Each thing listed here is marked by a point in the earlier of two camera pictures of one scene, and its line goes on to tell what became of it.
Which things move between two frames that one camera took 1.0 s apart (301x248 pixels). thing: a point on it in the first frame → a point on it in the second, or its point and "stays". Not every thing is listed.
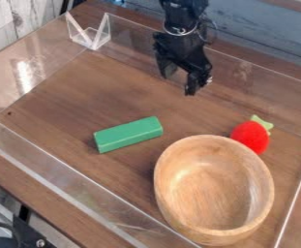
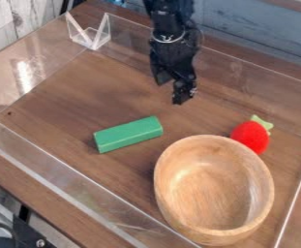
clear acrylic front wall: [107, 208] stays
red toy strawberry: [254, 133] stays
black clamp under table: [26, 236] stays
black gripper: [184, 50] → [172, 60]
